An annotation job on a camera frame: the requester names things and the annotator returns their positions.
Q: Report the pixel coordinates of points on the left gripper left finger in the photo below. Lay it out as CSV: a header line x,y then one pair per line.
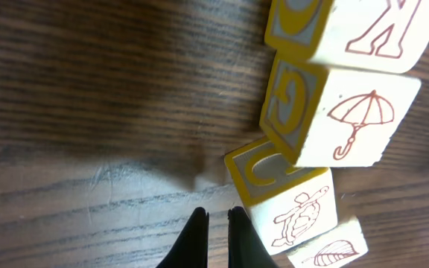
x,y
190,250

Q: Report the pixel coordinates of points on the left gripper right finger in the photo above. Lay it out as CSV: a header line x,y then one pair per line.
x,y
245,247

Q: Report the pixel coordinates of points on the wooden block star drawing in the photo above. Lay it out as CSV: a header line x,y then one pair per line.
x,y
287,205

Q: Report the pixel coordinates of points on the yellow wooden block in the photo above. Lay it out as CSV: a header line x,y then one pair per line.
x,y
333,249

